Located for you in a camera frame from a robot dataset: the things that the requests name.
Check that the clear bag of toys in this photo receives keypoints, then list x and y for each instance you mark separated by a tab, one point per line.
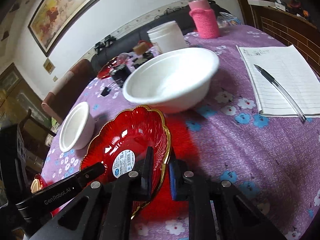
226	19

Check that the black leather sofa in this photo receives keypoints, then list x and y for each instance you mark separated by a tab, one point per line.
111	46

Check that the lined paper notepad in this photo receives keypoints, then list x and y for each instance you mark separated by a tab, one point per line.
291	71

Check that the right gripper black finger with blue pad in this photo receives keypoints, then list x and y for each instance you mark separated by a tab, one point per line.
218	210
102	211

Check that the small black clip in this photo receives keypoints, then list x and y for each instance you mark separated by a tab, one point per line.
106	91

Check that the dark wooden chair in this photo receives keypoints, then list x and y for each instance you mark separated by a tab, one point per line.
34	135

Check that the white plastic jar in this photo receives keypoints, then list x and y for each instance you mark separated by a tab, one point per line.
167	37

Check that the red glass plate with sticker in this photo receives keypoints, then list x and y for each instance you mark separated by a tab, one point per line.
123	141

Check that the framed horse painting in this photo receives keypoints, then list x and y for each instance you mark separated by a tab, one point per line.
53	18

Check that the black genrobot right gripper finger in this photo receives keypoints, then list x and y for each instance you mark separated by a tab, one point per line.
50	198

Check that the small white foam bowl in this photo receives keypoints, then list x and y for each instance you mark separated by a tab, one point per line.
77	128

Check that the pink knit-sleeved bottle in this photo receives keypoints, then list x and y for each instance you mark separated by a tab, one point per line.
204	18

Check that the brick-pattern counter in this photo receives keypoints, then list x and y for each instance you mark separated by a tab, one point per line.
286	28

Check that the far red glass plate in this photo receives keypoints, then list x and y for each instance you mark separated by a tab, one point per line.
108	69

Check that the wooden cabinet with glass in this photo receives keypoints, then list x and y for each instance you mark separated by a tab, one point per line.
17	98

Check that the large white foam bowl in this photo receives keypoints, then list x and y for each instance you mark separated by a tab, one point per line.
174	81

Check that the black ballpoint pen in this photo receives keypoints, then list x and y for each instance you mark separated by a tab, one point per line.
282	91

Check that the yellow wall notice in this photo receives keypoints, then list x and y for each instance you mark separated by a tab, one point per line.
48	66

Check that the brown pink armchair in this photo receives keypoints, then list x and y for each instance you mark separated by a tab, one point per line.
60	100

